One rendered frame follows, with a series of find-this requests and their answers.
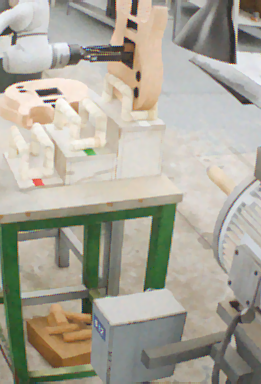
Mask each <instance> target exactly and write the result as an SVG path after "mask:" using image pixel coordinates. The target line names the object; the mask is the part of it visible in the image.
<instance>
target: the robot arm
mask: <svg viewBox="0 0 261 384"><path fill-rule="evenodd" d="M49 8H50V7H49V4H48V0H19V2H18V5H16V7H15V8H12V9H10V10H7V11H4V12H3V13H1V14H0V34H1V32H2V31H3V30H4V29H5V28H7V27H8V26H10V27H11V29H12V30H14V31H15V32H16V33H17V43H16V45H12V46H11V47H9V48H8V49H7V50H5V51H4V53H3V62H2V63H3V66H4V67H3V69H4V70H6V72H9V73H12V74H13V73H16V74H21V73H22V74H30V73H37V72H42V71H44V70H48V69H61V68H64V67H66V66H69V65H78V63H79V62H80V60H81V59H82V60H84V61H86V60H90V63H94V62H101V61H111V62H120V60H133V54H134V51H124V46H111V44H108V46H107V45H90V46H84V45H83V46H80V45H79V44H67V43H55V44H54V43H51V44H48V43H49V42H48V39H47V36H48V25H49V16H50V13H49Z"/></svg>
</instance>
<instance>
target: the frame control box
mask: <svg viewBox="0 0 261 384"><path fill-rule="evenodd" d="M186 316H187V311H186V310H185V307H183V306H182V304H181V303H179V302H178V299H177V298H176V297H175V296H174V295H173V294H172V293H171V292H170V291H169V289H168V288H163V289H157V290H151V291H146V292H140V293H135V294H130V295H124V296H118V297H108V298H102V299H97V300H96V299H93V311H92V320H93V323H92V334H91V336H92V344H91V353H92V355H91V366H92V368H93V369H94V371H95V372H96V374H97V375H98V376H99V377H100V379H101V380H102V381H103V384H135V383H141V384H202V383H157V382H149V380H157V379H161V378H164V377H169V376H173V374H174V369H175V365H176V364H172V365H167V366H164V367H160V368H156V369H149V370H148V369H146V367H144V365H143V363H142V362H141V356H142V350H143V349H146V348H151V347H159V346H164V345H167V344H172V343H176V342H180V341H181V339H182V333H183V328H184V326H185V322H186Z"/></svg>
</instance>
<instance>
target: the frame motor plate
mask: <svg viewBox="0 0 261 384"><path fill-rule="evenodd" d="M245 309H246V308H245V307H244V306H243V305H242V304H241V303H240V302H239V300H237V298H236V297H234V298H230V299H228V300H225V301H220V302H218V305H217V310H216V312H217V314H218V315H219V316H220V317H221V319H222V320H224V323H226V324H227V326H228V325H229V324H230V321H231V320H232V318H233V317H234V316H235V315H236V314H238V313H240V312H242V311H243V310H245ZM233 333H235V334H236V336H237V337H239V340H241V342H243V344H244V345H245V346H246V348H248V350H250V352H251V353H252V354H253V356H255V358H257V360H258V361H259V362H260V363H261V325H259V322H257V320H255V319H254V320H253V321H252V323H248V324H246V323H243V324H242V323H238V325H237V326H236V328H235V330H234V332H233Z"/></svg>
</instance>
